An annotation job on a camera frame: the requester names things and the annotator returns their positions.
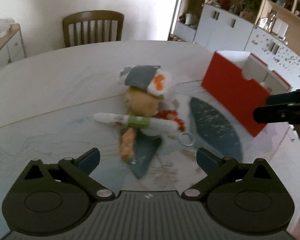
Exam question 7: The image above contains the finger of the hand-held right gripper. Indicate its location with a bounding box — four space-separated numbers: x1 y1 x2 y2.
252 102 300 125
265 88 300 105

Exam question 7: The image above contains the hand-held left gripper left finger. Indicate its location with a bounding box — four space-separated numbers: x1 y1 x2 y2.
24 147 115 201

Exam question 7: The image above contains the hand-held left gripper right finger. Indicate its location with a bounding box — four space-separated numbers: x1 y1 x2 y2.
180 147 278 202

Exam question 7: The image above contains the red cardboard box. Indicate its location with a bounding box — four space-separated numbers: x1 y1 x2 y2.
201 50 292 138

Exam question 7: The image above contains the white marker with green label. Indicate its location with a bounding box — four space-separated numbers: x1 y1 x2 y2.
93 112 181 138

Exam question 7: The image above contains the plush doll with grey hat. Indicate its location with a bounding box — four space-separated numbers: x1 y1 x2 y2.
118 65 186 163

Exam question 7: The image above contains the orange spotted small toy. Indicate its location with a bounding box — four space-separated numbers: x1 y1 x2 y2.
160 110 186 131

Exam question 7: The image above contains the wooden sideboard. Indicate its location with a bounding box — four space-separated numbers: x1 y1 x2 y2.
0 23 26 66

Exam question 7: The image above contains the wooden slat-back chair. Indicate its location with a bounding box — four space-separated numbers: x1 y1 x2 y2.
62 10 125 48

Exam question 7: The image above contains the white plastic bag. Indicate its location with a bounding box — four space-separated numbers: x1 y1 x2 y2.
0 17 16 38

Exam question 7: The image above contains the metal key ring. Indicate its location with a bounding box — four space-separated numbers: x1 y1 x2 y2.
178 132 196 147

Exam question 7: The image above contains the grey wall cabinet unit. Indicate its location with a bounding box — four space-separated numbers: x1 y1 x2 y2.
168 0 300 87

